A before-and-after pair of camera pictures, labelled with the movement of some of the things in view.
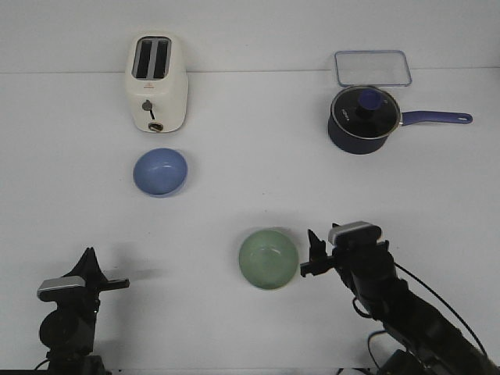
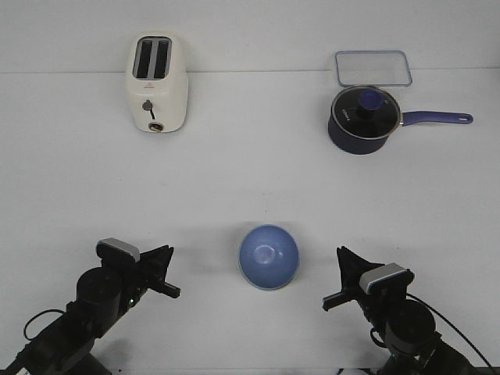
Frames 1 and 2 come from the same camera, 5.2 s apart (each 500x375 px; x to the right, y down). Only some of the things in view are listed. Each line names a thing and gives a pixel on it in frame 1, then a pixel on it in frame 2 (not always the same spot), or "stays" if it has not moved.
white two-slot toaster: (155, 67) stays
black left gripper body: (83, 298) → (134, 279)
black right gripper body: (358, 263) → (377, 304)
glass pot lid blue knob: (366, 112) stays
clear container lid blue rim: (373, 68) stays
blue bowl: (160, 173) → (269, 257)
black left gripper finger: (88, 267) → (158, 259)
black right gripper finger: (317, 247) → (351, 267)
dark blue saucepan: (358, 145) stays
